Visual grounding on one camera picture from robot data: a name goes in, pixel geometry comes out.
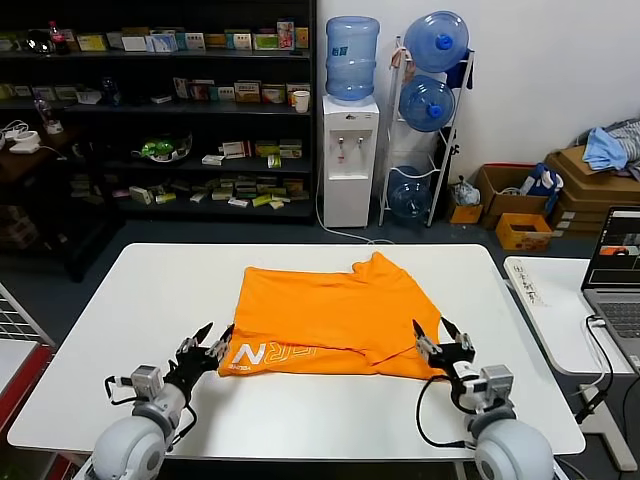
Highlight white side table leg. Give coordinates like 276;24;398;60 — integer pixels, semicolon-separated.
579;384;639;471

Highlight dark blue cloth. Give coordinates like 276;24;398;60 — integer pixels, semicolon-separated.
445;48;475;92

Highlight black shelf unit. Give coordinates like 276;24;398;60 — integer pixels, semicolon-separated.
0;0;318;226

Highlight grey laptop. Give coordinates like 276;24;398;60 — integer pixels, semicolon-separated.
579;205;640;374

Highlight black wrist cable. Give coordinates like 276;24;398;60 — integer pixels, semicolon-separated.
416;374;476;449
103;374;197;454

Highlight white water dispenser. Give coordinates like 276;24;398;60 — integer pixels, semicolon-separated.
321;93;380;230

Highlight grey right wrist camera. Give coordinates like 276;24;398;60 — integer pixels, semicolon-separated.
479;364;515;406

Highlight clear plastic bottle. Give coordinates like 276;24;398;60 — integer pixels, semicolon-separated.
34;97;55;132

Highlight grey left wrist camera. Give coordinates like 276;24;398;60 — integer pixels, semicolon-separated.
130;365;164;401

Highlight brown wooden table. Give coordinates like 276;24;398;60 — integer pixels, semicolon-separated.
0;127;85;211

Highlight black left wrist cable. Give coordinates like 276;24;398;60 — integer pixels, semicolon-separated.
103;374;197;454

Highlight white round device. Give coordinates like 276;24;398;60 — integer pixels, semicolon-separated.
10;130;42;155

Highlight colourful tall carton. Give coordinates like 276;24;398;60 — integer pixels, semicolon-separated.
277;20;297;51

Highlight green white patterned bowl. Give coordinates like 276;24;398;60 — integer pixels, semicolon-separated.
131;130;195;165

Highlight yellow storage crate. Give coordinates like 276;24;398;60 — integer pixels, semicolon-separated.
495;212;554;251

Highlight yellow green flat carton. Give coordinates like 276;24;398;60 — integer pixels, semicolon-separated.
75;33;109;52

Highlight light blue cloth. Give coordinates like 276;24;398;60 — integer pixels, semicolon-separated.
582;127;630;172

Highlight white wire rack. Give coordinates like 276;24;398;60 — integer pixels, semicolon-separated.
0;282;56;351

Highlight cola bottle red cap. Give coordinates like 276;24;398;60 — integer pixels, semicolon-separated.
48;20;72;56

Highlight orange t-shirt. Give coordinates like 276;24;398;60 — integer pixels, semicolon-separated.
217;251;446;382

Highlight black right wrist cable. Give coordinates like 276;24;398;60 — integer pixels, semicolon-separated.
416;374;476;449

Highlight black cable with clamp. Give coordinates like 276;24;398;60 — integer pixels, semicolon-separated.
573;313;640;451

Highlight blue white carton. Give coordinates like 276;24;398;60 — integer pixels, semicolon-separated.
148;31;179;53

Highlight white laptop cable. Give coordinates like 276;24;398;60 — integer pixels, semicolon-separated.
582;313;615;396

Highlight small yellow box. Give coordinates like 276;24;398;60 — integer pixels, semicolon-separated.
448;202;485;225

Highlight open cardboard box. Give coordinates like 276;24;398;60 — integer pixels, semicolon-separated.
475;163;552;231

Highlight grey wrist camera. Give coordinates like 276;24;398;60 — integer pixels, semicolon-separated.
130;365;164;401
479;364;515;406

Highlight labelled white power strip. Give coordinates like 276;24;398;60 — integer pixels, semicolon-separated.
510;259;546;309

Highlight white dispenser power cable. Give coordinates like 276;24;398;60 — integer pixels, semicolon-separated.
315;167;396;247

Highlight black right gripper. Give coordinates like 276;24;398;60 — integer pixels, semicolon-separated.
412;316;477;382

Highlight blue white bag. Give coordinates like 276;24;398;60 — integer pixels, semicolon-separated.
520;162;565;211

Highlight shiny silver kettle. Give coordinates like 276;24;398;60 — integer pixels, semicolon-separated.
25;29;55;55

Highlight white metal jug rack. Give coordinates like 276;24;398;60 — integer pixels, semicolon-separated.
378;34;476;230

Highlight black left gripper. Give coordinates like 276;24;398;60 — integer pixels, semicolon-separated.
167;321;236;402

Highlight stacked brown cardboard boxes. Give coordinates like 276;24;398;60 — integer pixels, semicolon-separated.
543;144;640;236

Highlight labelled blue water jug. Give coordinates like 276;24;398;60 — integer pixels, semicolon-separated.
326;15;381;103

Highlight grey plastic bag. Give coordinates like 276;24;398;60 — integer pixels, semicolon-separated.
452;180;481;207

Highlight pink beige rag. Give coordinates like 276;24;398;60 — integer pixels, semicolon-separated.
390;41;417;84

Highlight dark blue bottle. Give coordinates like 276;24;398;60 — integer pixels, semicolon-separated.
102;76;122;107

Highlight orange yellow carton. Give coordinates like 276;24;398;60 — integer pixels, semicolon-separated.
235;80;263;104

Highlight grey striped cloth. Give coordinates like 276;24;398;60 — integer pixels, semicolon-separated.
603;118;640;181

